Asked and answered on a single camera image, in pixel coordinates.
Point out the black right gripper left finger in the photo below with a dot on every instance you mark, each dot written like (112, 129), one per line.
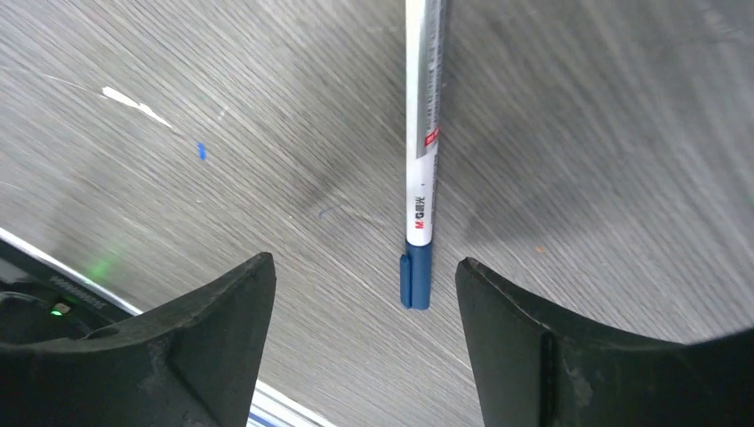
(192, 361)

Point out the blue marker cap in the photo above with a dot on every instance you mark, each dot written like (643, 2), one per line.
(415, 276)

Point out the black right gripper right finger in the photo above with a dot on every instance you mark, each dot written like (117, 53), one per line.
(536, 363)

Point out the white marker pen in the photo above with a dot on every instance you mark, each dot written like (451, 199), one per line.
(424, 43)

